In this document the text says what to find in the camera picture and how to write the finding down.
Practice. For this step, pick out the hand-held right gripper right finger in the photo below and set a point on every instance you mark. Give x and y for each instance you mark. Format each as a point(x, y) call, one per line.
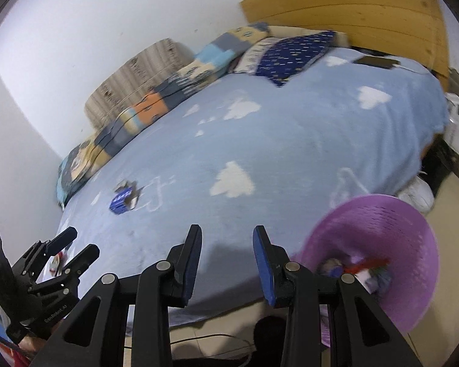
point(262, 263)

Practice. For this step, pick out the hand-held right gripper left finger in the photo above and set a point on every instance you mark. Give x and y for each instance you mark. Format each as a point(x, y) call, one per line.
point(189, 260)

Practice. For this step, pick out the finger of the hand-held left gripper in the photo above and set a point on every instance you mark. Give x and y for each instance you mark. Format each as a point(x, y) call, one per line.
point(63, 237)
point(86, 256)

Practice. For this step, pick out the blue white packet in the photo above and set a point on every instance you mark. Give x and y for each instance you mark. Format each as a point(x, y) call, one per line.
point(331, 267)

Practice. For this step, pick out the clothes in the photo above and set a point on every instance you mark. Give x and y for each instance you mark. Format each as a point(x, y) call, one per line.
point(367, 278)

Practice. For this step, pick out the purple plastic basket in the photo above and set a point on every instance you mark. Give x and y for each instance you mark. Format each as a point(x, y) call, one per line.
point(386, 221)

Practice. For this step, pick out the small blue carton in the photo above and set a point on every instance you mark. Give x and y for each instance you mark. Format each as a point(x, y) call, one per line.
point(120, 200)

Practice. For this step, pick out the dark rounded object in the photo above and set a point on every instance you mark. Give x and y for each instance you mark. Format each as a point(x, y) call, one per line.
point(269, 336)

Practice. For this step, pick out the patchwork cartoon quilt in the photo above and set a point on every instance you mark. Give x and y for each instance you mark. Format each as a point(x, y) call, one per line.
point(157, 103)

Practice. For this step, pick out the white shoe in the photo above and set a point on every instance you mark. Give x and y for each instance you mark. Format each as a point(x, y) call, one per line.
point(420, 195)

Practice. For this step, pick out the beige striped pillow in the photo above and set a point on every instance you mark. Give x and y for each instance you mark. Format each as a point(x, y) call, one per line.
point(137, 72)

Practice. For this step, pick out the white red patterned cloth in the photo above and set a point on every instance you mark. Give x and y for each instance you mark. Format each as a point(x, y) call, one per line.
point(252, 55)

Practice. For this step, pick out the navy speckled pillow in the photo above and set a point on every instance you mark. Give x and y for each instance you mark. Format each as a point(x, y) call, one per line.
point(290, 55)

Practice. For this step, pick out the black smartphone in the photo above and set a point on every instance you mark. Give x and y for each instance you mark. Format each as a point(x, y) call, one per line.
point(373, 62)

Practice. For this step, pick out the cream pillow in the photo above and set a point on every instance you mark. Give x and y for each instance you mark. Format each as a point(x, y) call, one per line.
point(287, 30)

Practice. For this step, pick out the wooden headboard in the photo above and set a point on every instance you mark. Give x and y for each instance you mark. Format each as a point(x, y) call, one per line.
point(348, 4)

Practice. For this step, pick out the dark wooden bed frame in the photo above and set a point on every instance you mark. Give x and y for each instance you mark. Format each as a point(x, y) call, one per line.
point(447, 160)

